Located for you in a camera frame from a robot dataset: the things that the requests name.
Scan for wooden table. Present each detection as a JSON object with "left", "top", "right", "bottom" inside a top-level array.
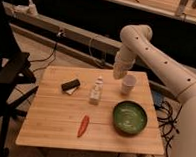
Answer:
[{"left": 15, "top": 66, "right": 164, "bottom": 155}]

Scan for red chili pepper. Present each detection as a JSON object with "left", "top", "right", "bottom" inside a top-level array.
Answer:
[{"left": 77, "top": 115, "right": 90, "bottom": 137}]

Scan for black and white eraser block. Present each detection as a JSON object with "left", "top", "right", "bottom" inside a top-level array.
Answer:
[{"left": 61, "top": 80, "right": 80, "bottom": 94}]

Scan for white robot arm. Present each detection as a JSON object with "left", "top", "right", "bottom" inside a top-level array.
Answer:
[{"left": 113, "top": 24, "right": 196, "bottom": 157}]

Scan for white power adapter on rail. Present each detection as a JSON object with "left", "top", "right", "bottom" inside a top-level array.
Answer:
[{"left": 14, "top": 0, "right": 38, "bottom": 16}]

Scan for green bowl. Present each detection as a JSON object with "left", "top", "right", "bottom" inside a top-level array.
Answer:
[{"left": 112, "top": 101, "right": 147, "bottom": 135}]

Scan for blue box on floor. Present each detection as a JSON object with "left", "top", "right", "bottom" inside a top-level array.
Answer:
[{"left": 152, "top": 91, "right": 164, "bottom": 107}]

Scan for metal rail beam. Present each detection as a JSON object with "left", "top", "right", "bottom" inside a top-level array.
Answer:
[{"left": 0, "top": 0, "right": 196, "bottom": 100}]

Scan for white glue bottle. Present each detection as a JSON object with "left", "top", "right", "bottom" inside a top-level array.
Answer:
[{"left": 89, "top": 76, "right": 103, "bottom": 105}]

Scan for black office chair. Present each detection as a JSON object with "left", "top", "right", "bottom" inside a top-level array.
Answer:
[{"left": 0, "top": 0, "right": 38, "bottom": 157}]

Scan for white paper cup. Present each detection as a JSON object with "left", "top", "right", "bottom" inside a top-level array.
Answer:
[{"left": 121, "top": 75, "right": 136, "bottom": 95}]

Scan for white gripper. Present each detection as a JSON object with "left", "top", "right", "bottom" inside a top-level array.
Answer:
[{"left": 113, "top": 53, "right": 132, "bottom": 79}]

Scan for black floor cables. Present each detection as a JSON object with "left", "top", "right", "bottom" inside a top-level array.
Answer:
[{"left": 151, "top": 100, "right": 184, "bottom": 157}]

